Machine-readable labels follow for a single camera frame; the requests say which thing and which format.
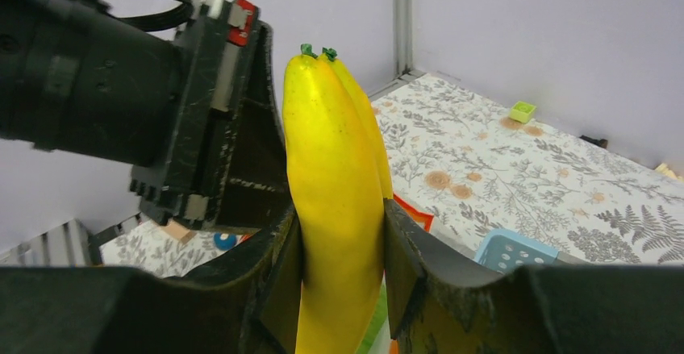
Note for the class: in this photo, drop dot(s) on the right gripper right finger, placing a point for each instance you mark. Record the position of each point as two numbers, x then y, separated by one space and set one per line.
549 308

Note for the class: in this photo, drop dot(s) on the wooden block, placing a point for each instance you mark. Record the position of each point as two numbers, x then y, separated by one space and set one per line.
178 232

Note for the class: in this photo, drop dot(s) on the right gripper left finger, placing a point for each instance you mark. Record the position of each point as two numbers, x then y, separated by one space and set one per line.
244 301

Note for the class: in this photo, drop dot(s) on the green toy brick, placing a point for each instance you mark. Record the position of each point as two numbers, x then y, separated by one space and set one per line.
522 112

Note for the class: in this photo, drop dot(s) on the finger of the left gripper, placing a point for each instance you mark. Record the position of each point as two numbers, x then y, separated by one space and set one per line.
255 193

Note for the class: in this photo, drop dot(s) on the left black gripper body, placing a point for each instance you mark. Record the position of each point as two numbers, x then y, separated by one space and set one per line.
154 84

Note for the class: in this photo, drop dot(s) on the floral table mat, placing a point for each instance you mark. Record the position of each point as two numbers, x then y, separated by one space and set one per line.
457 156

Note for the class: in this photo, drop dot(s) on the yellow orange toy truck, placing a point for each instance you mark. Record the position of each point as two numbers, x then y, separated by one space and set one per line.
226 241

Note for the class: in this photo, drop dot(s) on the clear zip top bag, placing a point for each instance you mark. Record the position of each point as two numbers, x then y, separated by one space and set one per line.
403 284

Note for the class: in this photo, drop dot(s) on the yellow banana bunch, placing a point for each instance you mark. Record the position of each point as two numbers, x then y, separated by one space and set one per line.
339 177

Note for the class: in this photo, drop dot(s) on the light blue plastic basket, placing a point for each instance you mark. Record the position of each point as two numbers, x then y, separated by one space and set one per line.
503 251

